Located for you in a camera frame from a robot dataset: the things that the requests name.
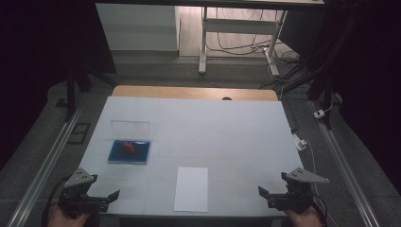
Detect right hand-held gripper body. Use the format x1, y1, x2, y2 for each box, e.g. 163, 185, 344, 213
267, 167, 331, 215

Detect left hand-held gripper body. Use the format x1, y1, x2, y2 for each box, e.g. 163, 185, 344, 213
58, 167, 111, 219

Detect blue box with clear lid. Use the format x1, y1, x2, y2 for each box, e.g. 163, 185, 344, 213
107, 120, 151, 166

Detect person's right hand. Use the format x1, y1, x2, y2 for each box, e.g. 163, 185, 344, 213
284, 205, 324, 227

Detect person's left hand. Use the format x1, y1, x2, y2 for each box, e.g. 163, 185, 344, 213
46, 204, 93, 227

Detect small red object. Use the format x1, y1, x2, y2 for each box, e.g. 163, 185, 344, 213
122, 141, 136, 155

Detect white table mat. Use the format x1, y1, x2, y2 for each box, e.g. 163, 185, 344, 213
78, 96, 305, 218

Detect white paper sheet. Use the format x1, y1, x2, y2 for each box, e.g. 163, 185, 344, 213
173, 166, 209, 213

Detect black metal stand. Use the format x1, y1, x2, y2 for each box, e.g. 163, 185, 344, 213
283, 15, 362, 131
55, 61, 118, 123

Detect wooden table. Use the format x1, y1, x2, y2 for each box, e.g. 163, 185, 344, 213
112, 84, 279, 102

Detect dark curtain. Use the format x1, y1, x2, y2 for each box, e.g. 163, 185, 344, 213
0, 0, 118, 171
327, 0, 401, 193

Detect white cabinet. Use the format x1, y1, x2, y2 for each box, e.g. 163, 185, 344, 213
96, 3, 182, 52

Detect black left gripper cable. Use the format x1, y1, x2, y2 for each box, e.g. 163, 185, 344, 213
41, 174, 74, 227

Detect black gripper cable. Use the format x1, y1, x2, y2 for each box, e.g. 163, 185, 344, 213
41, 174, 74, 227
310, 192, 329, 227

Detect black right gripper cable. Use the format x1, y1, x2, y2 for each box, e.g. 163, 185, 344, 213
310, 192, 329, 227

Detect aluminium rail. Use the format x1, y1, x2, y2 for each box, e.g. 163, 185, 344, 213
309, 99, 382, 227
6, 103, 85, 227

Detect white plug with cable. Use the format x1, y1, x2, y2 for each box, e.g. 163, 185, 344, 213
293, 133, 340, 227

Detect black floor cables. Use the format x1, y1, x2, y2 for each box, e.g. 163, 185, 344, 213
206, 8, 301, 65

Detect white desk frame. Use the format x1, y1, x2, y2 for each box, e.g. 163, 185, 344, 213
198, 6, 288, 78

